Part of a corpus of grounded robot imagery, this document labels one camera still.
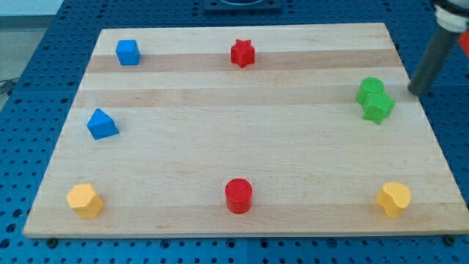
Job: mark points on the yellow heart block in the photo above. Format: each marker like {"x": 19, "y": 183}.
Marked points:
{"x": 393, "y": 198}

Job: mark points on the green star block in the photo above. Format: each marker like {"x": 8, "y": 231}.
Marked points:
{"x": 377, "y": 107}

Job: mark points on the black pusher rod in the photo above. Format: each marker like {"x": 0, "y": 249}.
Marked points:
{"x": 437, "y": 52}

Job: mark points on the green cylinder block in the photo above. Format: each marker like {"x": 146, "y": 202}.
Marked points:
{"x": 369, "y": 85}

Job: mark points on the blue triangle block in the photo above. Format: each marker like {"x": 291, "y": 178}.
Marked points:
{"x": 100, "y": 125}

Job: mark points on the red star block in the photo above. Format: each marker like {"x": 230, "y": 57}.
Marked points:
{"x": 242, "y": 53}

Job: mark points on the blue cube block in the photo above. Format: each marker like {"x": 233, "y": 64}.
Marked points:
{"x": 128, "y": 52}

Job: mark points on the yellow hexagon block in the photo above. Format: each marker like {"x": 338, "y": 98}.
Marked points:
{"x": 85, "y": 201}

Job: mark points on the red cylinder block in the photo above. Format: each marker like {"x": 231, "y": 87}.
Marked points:
{"x": 238, "y": 194}

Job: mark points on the wooden board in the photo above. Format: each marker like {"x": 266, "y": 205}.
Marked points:
{"x": 190, "y": 121}

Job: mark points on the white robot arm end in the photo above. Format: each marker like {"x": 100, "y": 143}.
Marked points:
{"x": 451, "y": 15}

